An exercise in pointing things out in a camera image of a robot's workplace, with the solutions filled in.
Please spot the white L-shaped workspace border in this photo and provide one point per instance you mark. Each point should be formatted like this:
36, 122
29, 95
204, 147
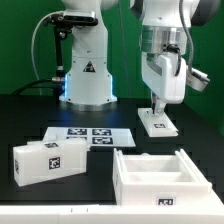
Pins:
213, 213

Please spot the white cabinet door panel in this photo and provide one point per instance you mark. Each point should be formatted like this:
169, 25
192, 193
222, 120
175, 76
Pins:
157, 126

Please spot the black camera on stand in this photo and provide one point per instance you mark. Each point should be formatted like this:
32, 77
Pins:
60, 43

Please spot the white marker sheet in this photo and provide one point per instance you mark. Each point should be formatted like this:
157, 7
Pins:
111, 137

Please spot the white cabinet door block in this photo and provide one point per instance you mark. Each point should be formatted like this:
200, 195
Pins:
35, 163

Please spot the white cabinet body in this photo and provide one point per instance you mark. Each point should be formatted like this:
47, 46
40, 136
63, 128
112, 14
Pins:
158, 180

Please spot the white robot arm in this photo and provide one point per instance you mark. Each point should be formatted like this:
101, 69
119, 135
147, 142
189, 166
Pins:
164, 40

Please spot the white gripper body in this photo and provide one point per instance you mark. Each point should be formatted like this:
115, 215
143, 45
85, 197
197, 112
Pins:
165, 76

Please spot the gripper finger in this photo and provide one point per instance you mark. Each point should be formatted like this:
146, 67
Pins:
157, 105

